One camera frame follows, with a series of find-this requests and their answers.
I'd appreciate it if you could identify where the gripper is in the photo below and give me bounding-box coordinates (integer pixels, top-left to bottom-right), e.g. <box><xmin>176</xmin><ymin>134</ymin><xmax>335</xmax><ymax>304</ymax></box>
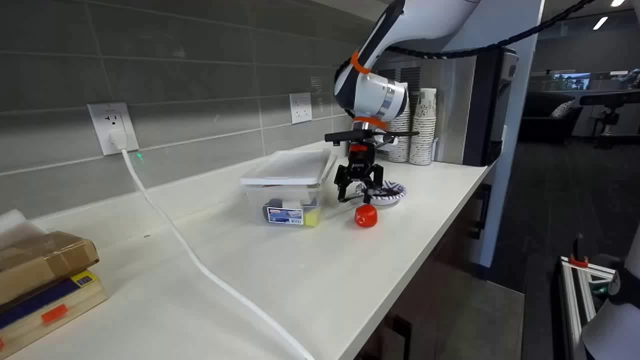
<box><xmin>333</xmin><ymin>143</ymin><xmax>385</xmax><ymax>205</ymax></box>

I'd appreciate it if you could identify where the blue patterned paper bowl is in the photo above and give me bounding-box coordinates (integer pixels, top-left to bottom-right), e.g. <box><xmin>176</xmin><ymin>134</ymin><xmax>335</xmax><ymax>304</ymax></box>
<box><xmin>355</xmin><ymin>181</ymin><xmax>408</xmax><ymax>206</ymax></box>

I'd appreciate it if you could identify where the red plastic cap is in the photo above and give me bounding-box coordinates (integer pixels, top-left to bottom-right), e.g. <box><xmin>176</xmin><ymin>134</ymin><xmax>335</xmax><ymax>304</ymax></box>
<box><xmin>354</xmin><ymin>204</ymin><xmax>379</xmax><ymax>229</ymax></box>

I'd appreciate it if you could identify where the stack of paper cups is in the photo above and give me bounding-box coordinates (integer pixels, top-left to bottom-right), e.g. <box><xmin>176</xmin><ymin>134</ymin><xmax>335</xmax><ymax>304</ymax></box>
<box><xmin>409</xmin><ymin>88</ymin><xmax>438</xmax><ymax>166</ymax></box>
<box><xmin>386</xmin><ymin>100</ymin><xmax>413</xmax><ymax>163</ymax></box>

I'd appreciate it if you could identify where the white storage box lid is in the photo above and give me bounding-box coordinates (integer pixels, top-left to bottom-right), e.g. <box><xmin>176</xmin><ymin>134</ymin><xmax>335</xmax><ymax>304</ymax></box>
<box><xmin>240</xmin><ymin>149</ymin><xmax>339</xmax><ymax>187</ymax></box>

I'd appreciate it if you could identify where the clear plastic storage box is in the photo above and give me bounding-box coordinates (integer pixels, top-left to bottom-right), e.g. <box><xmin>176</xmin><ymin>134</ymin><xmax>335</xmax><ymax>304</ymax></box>
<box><xmin>240</xmin><ymin>149</ymin><xmax>339</xmax><ymax>229</ymax></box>

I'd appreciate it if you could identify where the steel and black appliance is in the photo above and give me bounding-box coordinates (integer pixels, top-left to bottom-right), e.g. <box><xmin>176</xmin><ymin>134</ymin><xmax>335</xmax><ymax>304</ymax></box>
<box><xmin>374</xmin><ymin>47</ymin><xmax>519</xmax><ymax>168</ymax></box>

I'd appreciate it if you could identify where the dark sofa with cushion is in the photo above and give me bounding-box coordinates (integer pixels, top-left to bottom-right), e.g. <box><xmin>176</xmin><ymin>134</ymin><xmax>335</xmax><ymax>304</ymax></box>
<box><xmin>519</xmin><ymin>92</ymin><xmax>584</xmax><ymax>142</ymax></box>

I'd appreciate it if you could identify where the red clamp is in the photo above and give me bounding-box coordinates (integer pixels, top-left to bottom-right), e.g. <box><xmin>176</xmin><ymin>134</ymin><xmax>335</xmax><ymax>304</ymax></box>
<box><xmin>568</xmin><ymin>234</ymin><xmax>590</xmax><ymax>269</ymax></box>

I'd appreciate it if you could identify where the monitor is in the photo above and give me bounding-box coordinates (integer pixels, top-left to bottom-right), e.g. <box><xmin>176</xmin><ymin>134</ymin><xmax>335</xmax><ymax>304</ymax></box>
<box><xmin>552</xmin><ymin>72</ymin><xmax>592</xmax><ymax>92</ymax></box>

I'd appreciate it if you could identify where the white power plug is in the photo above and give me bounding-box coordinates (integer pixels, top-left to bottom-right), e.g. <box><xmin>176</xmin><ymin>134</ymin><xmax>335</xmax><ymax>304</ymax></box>
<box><xmin>108</xmin><ymin>129</ymin><xmax>129</xmax><ymax>152</ymax></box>

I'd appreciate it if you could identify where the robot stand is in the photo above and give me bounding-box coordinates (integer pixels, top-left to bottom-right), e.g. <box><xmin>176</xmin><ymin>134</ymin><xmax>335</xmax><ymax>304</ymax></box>
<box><xmin>559</xmin><ymin>255</ymin><xmax>617</xmax><ymax>360</ymax></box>

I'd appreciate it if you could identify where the wooden box with blue label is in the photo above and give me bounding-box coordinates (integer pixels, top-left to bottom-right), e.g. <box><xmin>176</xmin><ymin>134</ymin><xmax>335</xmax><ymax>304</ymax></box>
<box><xmin>0</xmin><ymin>270</ymin><xmax>108</xmax><ymax>359</ymax></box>

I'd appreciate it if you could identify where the brown cardboard box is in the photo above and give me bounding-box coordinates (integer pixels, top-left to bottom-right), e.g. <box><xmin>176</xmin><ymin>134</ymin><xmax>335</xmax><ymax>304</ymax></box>
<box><xmin>0</xmin><ymin>230</ymin><xmax>100</xmax><ymax>306</ymax></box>

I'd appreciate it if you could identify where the white plastic bag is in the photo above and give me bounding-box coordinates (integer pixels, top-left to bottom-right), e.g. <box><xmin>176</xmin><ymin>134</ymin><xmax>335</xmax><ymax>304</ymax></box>
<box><xmin>0</xmin><ymin>208</ymin><xmax>47</xmax><ymax>251</ymax></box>

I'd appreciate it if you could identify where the white wall socket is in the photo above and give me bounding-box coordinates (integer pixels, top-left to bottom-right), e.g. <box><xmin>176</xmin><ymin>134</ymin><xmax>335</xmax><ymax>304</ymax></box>
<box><xmin>87</xmin><ymin>102</ymin><xmax>140</xmax><ymax>156</ymax></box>
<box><xmin>289</xmin><ymin>92</ymin><xmax>314</xmax><ymax>125</ymax></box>

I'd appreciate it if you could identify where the black cabinet door handle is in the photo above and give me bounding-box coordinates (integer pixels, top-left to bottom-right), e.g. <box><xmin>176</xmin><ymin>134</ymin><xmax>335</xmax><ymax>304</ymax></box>
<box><xmin>469</xmin><ymin>183</ymin><xmax>494</xmax><ymax>240</ymax></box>
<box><xmin>384</xmin><ymin>314</ymin><xmax>414</xmax><ymax>360</ymax></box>

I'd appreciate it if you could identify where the white cable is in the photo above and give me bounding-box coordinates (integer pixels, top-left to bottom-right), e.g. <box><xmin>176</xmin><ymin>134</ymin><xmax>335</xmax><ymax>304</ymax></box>
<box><xmin>120</xmin><ymin>148</ymin><xmax>317</xmax><ymax>360</ymax></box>

